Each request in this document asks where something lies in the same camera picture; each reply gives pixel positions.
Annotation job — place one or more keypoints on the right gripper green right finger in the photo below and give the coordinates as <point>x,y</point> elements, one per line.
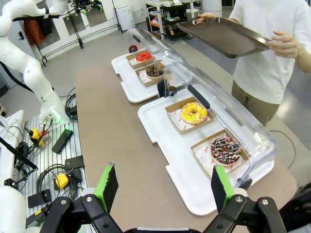
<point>222,189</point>

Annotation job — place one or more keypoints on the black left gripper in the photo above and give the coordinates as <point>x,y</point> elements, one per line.
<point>85,3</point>

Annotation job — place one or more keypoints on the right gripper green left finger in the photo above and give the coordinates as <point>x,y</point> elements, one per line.
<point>107,189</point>

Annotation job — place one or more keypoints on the chocolate donut with coloured sprinkles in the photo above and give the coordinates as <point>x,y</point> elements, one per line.
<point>218,155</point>

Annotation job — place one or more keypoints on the cardboard box of sprinkle donut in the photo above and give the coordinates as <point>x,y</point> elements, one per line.
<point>199,145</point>

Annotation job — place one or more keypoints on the yellow sprinkle donut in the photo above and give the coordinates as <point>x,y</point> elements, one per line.
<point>189,116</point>

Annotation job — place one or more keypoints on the cardboard box of yellow donut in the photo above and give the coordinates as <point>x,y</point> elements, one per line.
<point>173,109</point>

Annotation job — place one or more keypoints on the dark brown serving tray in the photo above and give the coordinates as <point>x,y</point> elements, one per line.
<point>218,34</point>

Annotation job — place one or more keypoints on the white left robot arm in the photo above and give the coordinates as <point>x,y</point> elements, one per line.
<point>31,72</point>

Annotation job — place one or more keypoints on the person's left forearm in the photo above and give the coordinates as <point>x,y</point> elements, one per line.
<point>305,60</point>

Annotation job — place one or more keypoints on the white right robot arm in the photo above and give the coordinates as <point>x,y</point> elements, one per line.
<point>9,208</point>

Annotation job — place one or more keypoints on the cardboard box of red donut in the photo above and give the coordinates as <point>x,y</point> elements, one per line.
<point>131,59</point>

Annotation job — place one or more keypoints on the red glazed donut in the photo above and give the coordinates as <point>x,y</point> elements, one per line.
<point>143,57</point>

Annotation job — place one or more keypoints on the chocolate donut with nuts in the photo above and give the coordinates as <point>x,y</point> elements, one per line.
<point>154,72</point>

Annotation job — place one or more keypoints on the cardboard box of nut donut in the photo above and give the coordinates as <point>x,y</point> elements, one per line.
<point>149,82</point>

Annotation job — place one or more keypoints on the person in white shirt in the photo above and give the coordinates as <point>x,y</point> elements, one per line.
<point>262,72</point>

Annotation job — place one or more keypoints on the person's right hand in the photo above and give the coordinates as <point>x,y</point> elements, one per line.
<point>206,15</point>

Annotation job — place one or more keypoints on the person's left hand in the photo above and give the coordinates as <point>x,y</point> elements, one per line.
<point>286,44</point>

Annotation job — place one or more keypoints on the grey panel on stand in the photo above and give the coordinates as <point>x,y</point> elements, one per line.
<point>74,24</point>
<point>96,15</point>

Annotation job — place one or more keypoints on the white rectangular air purifier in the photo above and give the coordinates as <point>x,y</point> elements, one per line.
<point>125,18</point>

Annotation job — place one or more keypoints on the printed paper liner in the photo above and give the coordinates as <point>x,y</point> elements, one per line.
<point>202,156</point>
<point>177,121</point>
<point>144,77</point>
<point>134,63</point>

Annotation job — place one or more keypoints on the flat black box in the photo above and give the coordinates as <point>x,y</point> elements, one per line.
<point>74,162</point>

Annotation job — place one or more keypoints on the yellow emergency stop button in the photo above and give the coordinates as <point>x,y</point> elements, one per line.
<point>61,180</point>
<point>36,134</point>

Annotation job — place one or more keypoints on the orange hanging garment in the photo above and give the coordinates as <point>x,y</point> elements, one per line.
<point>34,31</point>

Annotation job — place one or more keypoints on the white shelf rack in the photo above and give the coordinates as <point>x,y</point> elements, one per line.
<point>154,14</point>

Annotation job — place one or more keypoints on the black power brick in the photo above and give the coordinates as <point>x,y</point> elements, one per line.
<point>62,142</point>

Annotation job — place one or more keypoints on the clear cover over glazed donuts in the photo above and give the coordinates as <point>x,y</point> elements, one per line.
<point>155,41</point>

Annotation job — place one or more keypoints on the white tray for glazed donuts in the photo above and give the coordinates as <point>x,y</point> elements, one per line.
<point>126,72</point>

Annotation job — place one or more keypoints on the black plug with yellow label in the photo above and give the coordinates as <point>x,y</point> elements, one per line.
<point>37,214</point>

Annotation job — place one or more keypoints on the clear cover over sprinkled donuts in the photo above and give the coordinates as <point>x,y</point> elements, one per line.
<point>243,116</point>

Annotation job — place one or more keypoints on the white tray for sprinkled donuts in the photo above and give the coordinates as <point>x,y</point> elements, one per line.
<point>165,136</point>

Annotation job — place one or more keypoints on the black utility cart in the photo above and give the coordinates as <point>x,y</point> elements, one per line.
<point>178,21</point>

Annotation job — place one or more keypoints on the black rod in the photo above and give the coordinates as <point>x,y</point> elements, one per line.
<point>19,154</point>

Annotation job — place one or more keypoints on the white equipment box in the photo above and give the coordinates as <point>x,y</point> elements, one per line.
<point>9,145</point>

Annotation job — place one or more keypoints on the aluminium slatted base plate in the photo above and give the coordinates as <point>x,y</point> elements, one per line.
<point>48,155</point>

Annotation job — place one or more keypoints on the small black bracket box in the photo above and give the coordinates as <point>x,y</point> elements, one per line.
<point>39,197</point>

